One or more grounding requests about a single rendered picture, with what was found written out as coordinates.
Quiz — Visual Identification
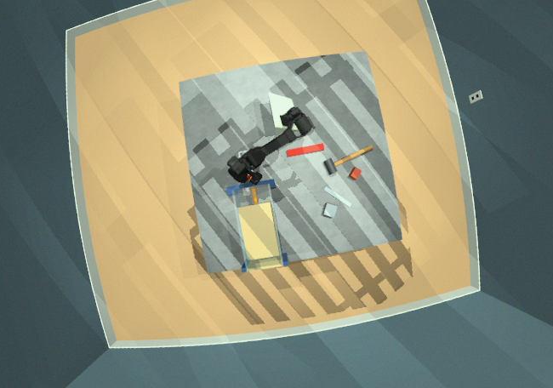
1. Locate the red flat bar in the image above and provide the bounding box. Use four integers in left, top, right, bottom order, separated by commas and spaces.
287, 143, 324, 157

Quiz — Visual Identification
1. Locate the black-headed mallet with wooden handle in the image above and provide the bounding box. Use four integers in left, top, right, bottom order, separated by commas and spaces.
324, 145, 373, 174

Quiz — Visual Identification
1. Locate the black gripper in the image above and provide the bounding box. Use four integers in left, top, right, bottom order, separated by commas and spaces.
227, 157, 263, 185

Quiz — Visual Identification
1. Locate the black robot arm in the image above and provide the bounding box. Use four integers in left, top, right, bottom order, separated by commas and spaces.
228, 107, 312, 183

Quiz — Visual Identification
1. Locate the pale grey flat bar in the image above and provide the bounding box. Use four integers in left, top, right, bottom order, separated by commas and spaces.
323, 186, 351, 207

